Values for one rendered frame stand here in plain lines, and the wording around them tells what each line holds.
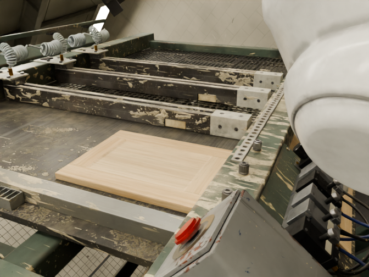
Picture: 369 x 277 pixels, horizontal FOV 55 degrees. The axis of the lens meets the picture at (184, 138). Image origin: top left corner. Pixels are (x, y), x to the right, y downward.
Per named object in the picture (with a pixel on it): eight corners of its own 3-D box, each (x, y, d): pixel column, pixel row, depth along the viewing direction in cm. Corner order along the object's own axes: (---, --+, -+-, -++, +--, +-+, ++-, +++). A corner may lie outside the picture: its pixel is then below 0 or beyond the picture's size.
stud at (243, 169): (246, 177, 85) (247, 166, 83) (236, 175, 85) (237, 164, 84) (249, 172, 87) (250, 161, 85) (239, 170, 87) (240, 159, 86)
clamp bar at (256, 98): (265, 111, 139) (271, 50, 129) (37, 80, 183) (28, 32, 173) (270, 104, 147) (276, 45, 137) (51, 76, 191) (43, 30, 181)
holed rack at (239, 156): (241, 163, 91) (241, 161, 90) (230, 161, 92) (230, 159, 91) (311, 50, 227) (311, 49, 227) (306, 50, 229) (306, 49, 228)
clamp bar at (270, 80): (278, 92, 162) (284, 38, 152) (73, 68, 206) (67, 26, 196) (282, 86, 170) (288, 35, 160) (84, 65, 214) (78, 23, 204)
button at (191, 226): (201, 243, 38) (187, 230, 38) (180, 259, 40) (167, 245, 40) (213, 222, 41) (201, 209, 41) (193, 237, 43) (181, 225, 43)
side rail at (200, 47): (300, 69, 227) (302, 51, 223) (150, 56, 268) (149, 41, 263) (301, 66, 234) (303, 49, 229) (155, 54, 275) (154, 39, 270)
